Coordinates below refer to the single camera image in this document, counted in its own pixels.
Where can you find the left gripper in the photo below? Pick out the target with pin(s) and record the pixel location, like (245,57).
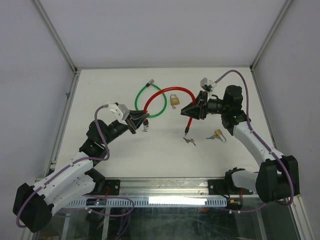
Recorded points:
(135,119)

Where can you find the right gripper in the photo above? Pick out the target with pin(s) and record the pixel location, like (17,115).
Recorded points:
(199,110)

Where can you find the red cable lock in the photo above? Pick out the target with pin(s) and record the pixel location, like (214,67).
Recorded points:
(168,89)

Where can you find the large brass padlock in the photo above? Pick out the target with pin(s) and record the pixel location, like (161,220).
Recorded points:
(174,101)

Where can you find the small brass padlock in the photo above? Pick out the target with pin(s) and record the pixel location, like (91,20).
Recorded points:
(219,135)

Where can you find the green lock keys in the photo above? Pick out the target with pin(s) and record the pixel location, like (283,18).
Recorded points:
(189,140)

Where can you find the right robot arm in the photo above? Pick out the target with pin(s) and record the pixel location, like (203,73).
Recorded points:
(278,175)

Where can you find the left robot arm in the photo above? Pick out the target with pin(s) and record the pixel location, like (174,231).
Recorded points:
(36,204)

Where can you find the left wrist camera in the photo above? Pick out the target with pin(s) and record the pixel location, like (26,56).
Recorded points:
(120,112)

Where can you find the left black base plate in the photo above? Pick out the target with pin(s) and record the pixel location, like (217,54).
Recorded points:
(110,187)

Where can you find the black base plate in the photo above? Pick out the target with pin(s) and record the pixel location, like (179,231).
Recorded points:
(217,186)
(110,187)

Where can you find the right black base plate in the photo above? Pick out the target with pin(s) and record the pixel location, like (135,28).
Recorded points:
(217,186)

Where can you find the white slotted cable duct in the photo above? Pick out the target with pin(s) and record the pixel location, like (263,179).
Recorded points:
(148,202)

